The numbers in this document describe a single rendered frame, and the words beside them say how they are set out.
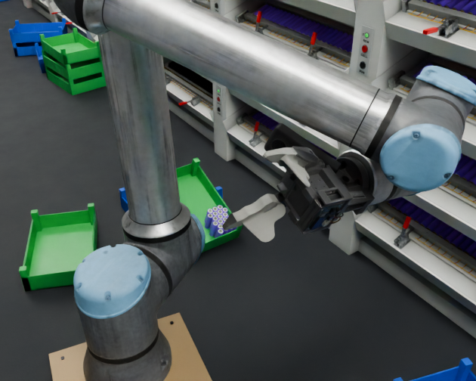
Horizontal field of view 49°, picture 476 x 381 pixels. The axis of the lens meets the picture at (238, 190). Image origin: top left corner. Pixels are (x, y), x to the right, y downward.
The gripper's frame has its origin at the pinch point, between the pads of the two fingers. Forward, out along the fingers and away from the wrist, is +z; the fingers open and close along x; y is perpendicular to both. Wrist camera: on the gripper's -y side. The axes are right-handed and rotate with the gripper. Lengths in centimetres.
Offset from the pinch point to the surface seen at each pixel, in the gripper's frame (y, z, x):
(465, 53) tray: -18, -67, -7
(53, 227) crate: -69, -9, 104
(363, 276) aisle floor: -3, -76, 63
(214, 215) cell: -43, -49, 75
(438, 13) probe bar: -31, -70, -8
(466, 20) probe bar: -24, -70, -11
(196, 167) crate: -64, -53, 76
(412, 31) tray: -31, -66, -3
